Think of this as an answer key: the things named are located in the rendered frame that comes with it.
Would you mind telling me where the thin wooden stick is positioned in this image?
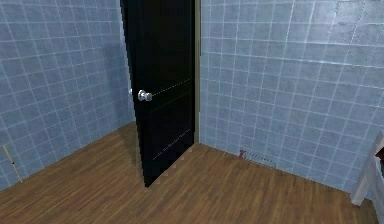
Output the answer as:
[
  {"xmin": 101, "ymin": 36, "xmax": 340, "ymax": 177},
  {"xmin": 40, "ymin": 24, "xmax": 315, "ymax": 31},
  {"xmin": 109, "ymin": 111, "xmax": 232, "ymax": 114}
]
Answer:
[{"xmin": 2, "ymin": 145, "xmax": 24, "ymax": 184}]

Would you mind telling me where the black room door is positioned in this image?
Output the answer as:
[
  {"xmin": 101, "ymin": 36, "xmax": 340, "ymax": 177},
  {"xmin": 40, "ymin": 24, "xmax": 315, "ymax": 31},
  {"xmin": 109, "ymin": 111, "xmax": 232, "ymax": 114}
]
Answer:
[{"xmin": 120, "ymin": 0, "xmax": 197, "ymax": 189}]

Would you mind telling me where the silver round door knob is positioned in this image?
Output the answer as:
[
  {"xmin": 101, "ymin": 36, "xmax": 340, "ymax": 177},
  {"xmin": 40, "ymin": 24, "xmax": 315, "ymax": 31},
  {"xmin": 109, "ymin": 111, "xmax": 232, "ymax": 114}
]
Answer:
[{"xmin": 137, "ymin": 89, "xmax": 154, "ymax": 103}]

